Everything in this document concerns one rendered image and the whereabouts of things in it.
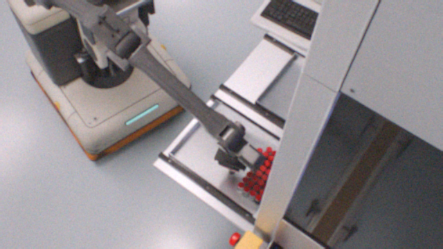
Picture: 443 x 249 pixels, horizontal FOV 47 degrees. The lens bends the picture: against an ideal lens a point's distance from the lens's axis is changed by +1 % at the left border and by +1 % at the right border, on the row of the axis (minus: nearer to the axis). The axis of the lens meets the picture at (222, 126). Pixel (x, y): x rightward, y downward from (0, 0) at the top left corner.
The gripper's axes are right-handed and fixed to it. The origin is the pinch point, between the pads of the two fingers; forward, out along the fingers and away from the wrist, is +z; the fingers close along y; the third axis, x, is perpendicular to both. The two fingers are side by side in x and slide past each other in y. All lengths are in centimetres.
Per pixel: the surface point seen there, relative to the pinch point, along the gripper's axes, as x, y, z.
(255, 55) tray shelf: 47.7, -9.4, 4.6
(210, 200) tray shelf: -11.3, -2.8, 4.5
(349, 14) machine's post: -19, 20, -102
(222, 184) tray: -4.9, -1.3, 4.4
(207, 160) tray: 1.1, -9.2, 4.2
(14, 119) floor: 19, -130, 89
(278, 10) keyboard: 76, -10, 10
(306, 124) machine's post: -19, 19, -75
